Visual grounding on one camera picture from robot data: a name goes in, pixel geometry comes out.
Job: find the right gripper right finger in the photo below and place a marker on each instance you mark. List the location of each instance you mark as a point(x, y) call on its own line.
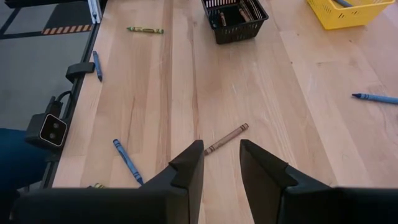
point(326, 207)

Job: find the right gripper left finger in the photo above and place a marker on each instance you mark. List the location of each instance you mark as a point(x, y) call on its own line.
point(109, 207)

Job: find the blue wax crayon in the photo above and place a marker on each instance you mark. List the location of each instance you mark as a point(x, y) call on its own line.
point(127, 161)
point(97, 65)
point(343, 3)
point(376, 98)

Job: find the brown wax crayon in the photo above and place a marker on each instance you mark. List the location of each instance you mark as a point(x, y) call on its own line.
point(226, 139)
point(222, 18)
point(243, 14)

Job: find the black edge clamp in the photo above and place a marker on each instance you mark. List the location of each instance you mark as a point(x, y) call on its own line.
point(77, 70)

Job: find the yellow plastic basket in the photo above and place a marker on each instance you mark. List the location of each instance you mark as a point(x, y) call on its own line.
point(342, 18)

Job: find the black plastic basket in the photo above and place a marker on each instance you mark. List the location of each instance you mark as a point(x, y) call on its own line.
point(236, 34)

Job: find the black table-level camera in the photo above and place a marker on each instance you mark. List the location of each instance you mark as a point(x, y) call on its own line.
point(51, 130)

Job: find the silver aluminium rail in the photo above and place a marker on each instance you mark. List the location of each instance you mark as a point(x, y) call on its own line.
point(94, 11)

